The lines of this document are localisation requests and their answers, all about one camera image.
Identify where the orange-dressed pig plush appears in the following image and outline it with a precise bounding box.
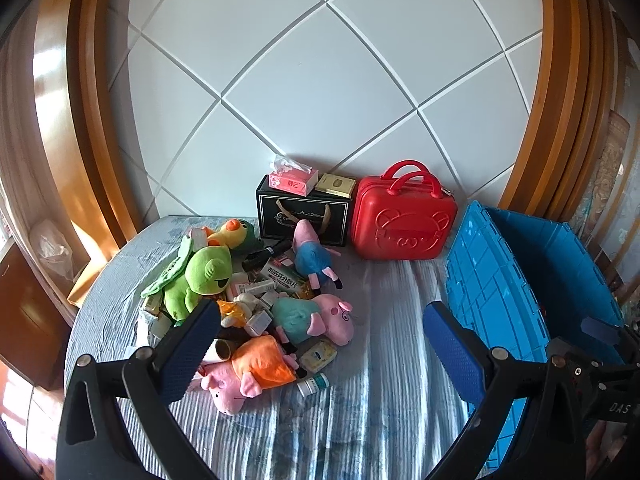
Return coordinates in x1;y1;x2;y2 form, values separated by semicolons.
201;335;302;415

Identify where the wooden side cabinet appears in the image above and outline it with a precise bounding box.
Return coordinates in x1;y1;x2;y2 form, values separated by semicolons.
0;240;70;391

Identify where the blue plastic crate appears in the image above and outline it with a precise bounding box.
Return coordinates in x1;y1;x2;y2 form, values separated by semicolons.
444;199;627;478

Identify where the green frog hat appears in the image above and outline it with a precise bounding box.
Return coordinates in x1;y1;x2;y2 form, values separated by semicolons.
141;248;192;298

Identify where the white rabbit plush orange scarf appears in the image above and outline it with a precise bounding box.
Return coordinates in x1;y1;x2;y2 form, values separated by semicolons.
217;292;259;328

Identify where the plastic bag on shelf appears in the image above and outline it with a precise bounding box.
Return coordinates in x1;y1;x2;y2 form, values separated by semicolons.
29;219;74;281

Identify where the green frog plush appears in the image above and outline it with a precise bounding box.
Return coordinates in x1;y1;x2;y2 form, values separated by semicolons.
164;245;232;321

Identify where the white medicine bottle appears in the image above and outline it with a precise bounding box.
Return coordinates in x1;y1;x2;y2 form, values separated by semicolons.
296;373;330;398

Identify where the yellow square packet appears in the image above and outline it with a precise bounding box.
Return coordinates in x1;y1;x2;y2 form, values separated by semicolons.
299;339;337;374

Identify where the teal-dressed pig plush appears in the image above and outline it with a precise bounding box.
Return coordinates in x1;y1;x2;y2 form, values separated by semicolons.
271;294;354;347

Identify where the duck plush green hood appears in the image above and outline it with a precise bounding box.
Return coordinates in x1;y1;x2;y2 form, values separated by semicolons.
204;219;264;254

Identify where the red bear suitcase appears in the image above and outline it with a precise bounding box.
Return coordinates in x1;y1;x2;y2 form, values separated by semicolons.
350;159;458;260

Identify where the blue-bodied pig plush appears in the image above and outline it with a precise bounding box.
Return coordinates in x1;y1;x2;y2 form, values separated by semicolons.
292;220;343;292

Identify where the black gift bag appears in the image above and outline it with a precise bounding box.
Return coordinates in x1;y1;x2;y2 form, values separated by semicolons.
256;176;352;247

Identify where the gold small box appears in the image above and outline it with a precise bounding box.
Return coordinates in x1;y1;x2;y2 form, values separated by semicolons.
314;174;357;198

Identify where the pink tissue pack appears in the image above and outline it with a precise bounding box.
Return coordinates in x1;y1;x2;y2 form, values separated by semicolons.
268;155;319;196

